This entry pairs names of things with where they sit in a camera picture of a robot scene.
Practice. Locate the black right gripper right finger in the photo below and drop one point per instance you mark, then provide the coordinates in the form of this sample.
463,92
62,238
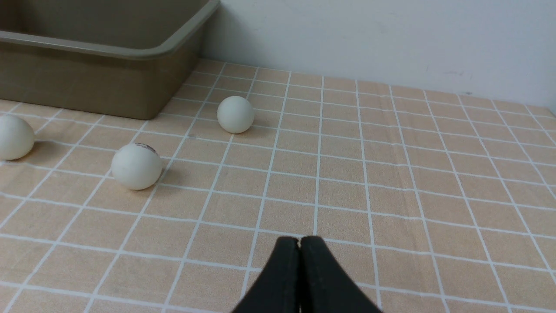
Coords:
325,286

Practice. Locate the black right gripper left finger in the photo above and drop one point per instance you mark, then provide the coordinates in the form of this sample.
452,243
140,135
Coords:
276,288

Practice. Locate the white ball with logo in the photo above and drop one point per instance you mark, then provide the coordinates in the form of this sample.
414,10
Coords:
136,166

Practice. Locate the checkered beige tablecloth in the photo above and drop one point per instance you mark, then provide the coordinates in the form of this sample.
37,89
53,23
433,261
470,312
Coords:
431,201

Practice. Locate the olive plastic bin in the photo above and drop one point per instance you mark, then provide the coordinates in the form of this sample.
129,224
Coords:
124,58

